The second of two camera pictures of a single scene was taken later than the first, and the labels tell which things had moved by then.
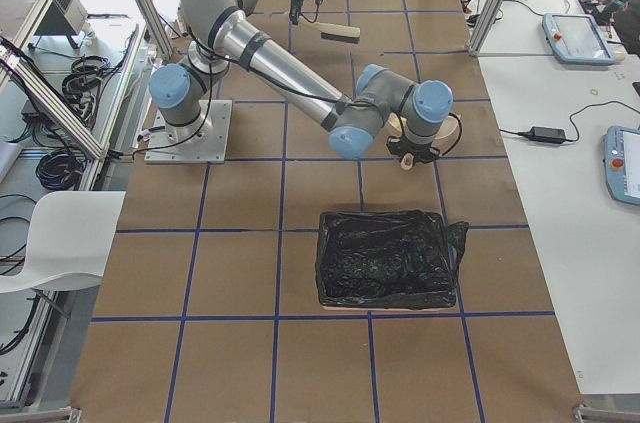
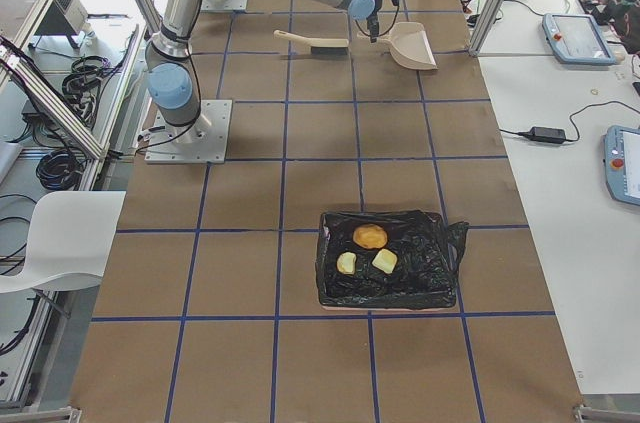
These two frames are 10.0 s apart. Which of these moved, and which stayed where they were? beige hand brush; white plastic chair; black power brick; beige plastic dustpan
Moved: beige plastic dustpan; beige hand brush
Stayed: white plastic chair; black power brick
